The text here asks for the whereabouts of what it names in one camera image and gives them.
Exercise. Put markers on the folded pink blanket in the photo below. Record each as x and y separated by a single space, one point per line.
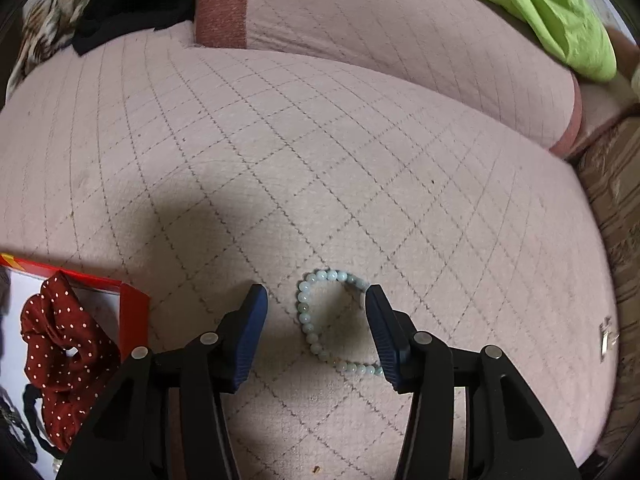
375 50

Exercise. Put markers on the brown patterned cloth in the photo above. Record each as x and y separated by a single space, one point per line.
40 25

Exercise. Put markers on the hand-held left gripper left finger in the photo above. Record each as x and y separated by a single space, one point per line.
245 340

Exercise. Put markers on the red cardboard box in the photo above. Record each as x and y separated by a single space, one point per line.
132 305

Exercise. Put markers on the silver metal hair clip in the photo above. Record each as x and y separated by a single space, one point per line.
607 337

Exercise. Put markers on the pink quilted bed cover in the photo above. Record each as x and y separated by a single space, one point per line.
250 160

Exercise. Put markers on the green cloth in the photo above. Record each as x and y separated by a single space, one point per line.
525 5

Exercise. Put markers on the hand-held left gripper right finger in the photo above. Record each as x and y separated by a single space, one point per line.
385 340

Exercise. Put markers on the red polka dot scrunchie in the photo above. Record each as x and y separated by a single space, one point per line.
55 320

